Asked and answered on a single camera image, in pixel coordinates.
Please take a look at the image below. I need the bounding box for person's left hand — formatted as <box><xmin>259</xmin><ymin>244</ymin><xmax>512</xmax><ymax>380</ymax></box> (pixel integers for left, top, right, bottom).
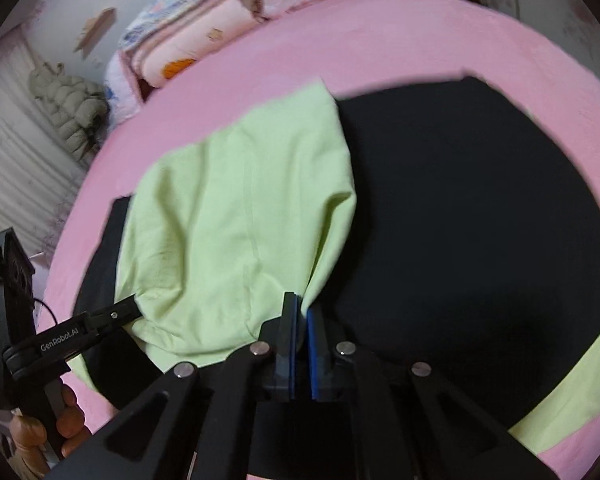
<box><xmin>54</xmin><ymin>385</ymin><xmax>89</xmax><ymax>459</ymax></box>

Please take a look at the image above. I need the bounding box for black cable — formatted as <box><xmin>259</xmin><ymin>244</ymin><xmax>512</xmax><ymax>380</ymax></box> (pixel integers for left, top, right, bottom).
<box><xmin>31</xmin><ymin>299</ymin><xmax>61</xmax><ymax>332</ymax></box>

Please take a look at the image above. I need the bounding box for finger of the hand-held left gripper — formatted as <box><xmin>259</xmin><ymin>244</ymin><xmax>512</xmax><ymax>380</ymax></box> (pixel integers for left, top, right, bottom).
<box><xmin>86</xmin><ymin>295</ymin><xmax>143</xmax><ymax>339</ymax></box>

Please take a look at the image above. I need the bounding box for wooden wall shelf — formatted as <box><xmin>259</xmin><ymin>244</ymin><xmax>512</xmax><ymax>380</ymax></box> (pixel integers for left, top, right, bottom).
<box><xmin>74</xmin><ymin>6</ymin><xmax>119</xmax><ymax>55</ymax></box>

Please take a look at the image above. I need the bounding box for folded pink patterned quilt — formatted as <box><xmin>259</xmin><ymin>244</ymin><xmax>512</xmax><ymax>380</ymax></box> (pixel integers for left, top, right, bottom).
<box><xmin>119</xmin><ymin>0</ymin><xmax>267</xmax><ymax>88</ymax></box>

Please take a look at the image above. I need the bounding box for grey puffer jacket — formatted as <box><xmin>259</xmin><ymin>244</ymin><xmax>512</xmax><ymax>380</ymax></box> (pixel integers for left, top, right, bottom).
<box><xmin>27</xmin><ymin>61</ymin><xmax>110</xmax><ymax>165</ymax></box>

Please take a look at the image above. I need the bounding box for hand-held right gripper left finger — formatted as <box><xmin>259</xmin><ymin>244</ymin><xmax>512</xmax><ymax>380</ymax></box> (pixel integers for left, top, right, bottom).
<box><xmin>45</xmin><ymin>292</ymin><xmax>301</xmax><ymax>480</ymax></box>

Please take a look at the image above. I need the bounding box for pink bed sheet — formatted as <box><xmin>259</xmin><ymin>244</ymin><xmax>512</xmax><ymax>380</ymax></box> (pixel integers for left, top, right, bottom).
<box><xmin>30</xmin><ymin>0</ymin><xmax>600</xmax><ymax>480</ymax></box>

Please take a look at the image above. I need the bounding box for green and black hooded jacket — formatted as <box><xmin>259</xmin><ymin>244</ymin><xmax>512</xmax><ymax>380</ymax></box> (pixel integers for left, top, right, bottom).
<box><xmin>71</xmin><ymin>75</ymin><xmax>600</xmax><ymax>457</ymax></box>

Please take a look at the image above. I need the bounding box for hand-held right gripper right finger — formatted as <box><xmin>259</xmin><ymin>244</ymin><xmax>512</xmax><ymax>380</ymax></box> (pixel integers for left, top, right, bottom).
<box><xmin>306</xmin><ymin>306</ymin><xmax>556</xmax><ymax>480</ymax></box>

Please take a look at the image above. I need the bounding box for white cartoon print pillow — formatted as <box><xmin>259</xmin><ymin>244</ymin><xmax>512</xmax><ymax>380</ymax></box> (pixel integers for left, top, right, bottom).
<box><xmin>104</xmin><ymin>52</ymin><xmax>148</xmax><ymax>128</ymax></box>

